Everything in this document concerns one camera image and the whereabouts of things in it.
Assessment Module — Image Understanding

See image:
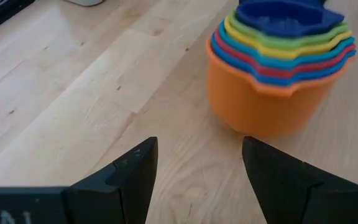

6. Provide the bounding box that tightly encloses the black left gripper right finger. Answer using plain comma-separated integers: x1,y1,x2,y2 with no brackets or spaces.
242,136,358,224

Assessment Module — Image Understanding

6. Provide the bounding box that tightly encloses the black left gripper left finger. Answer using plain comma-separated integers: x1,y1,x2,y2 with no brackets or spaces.
61,136,158,224

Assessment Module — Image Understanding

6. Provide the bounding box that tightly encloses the large orange measuring cup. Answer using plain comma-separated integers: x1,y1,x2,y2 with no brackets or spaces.
206,37,356,138

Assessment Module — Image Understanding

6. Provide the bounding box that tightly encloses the medium blue measuring cup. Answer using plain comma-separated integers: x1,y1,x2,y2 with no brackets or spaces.
210,32,357,88

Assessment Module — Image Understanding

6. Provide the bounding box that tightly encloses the teal measuring cup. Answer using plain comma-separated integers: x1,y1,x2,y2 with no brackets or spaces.
218,20,356,71

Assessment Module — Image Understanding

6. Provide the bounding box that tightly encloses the yellow measuring cup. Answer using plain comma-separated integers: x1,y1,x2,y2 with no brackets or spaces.
224,15,353,61

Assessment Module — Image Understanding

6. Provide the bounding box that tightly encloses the green measuring cup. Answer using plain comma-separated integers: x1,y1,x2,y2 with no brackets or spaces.
228,11,349,51

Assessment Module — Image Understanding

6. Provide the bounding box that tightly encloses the small dark blue measuring cup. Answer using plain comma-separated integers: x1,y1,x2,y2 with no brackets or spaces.
236,0,346,39

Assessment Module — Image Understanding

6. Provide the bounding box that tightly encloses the light grey plastic basket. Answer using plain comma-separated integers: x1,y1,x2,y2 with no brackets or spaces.
64,0,105,7

